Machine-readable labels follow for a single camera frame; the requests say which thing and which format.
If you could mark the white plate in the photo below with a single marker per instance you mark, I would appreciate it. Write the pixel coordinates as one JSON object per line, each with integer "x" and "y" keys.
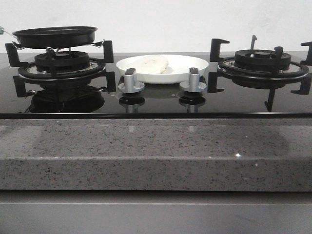
{"x": 176, "y": 72}

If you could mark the fried egg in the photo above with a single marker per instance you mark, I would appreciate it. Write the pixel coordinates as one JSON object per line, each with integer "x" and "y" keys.
{"x": 153, "y": 64}

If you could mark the black frying pan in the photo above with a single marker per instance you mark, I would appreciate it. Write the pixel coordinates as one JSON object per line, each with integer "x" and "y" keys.
{"x": 56, "y": 37}

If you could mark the black glass cooktop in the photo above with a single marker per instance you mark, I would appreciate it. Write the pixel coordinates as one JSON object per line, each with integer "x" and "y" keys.
{"x": 155, "y": 101}

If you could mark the silver left stove knob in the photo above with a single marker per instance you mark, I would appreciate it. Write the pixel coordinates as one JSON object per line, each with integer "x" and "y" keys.
{"x": 131, "y": 84}

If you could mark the silver stove knob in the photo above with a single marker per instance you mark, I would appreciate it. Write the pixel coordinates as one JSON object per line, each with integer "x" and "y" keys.
{"x": 131, "y": 84}
{"x": 193, "y": 84}

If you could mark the silver right stove knob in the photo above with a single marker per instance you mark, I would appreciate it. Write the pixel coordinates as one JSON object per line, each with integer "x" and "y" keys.
{"x": 193, "y": 84}

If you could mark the black left pan support grate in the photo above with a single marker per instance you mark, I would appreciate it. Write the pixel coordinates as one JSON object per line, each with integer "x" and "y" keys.
{"x": 108, "y": 52}

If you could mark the black pan support grate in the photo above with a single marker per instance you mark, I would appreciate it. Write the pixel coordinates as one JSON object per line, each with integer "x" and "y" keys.
{"x": 215, "y": 50}
{"x": 108, "y": 52}

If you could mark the black right pan support grate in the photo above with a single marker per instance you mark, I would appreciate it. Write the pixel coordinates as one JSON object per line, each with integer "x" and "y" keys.
{"x": 215, "y": 50}

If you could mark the black left gas burner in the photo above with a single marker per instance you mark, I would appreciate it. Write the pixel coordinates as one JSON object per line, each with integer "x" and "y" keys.
{"x": 64, "y": 61}

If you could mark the black gas burner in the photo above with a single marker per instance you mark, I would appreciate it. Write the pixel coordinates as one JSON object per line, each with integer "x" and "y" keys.
{"x": 257, "y": 60}
{"x": 64, "y": 61}

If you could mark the black right gas burner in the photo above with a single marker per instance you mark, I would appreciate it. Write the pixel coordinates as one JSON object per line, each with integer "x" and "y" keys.
{"x": 257, "y": 60}

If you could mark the grey cabinet drawer front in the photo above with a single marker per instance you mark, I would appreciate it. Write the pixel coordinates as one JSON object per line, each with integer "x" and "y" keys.
{"x": 155, "y": 213}

